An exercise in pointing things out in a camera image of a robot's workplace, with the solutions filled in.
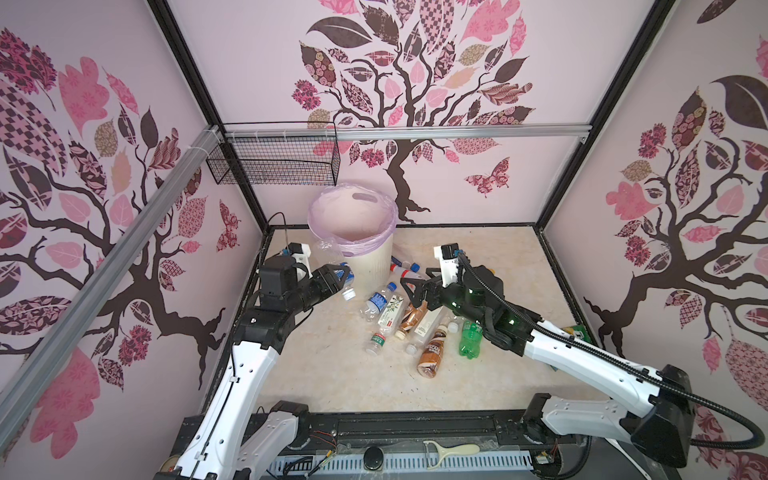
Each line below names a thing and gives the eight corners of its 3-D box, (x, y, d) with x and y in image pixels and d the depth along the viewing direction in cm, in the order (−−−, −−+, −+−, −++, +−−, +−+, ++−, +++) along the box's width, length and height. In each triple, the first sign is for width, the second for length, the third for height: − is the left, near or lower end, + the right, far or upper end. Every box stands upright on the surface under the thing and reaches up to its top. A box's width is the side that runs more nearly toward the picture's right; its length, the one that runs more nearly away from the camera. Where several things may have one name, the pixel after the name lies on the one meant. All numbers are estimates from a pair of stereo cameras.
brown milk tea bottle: (416, 374, 84) (417, 368, 80) (433, 326, 94) (435, 319, 90) (433, 381, 83) (435, 375, 79) (449, 332, 92) (451, 325, 88)
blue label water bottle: (360, 316, 96) (358, 309, 92) (383, 285, 103) (382, 277, 100) (375, 324, 94) (374, 318, 90) (397, 292, 101) (398, 285, 98)
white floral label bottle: (364, 353, 88) (363, 345, 84) (382, 300, 100) (381, 291, 96) (389, 360, 87) (388, 352, 83) (403, 305, 99) (404, 296, 94)
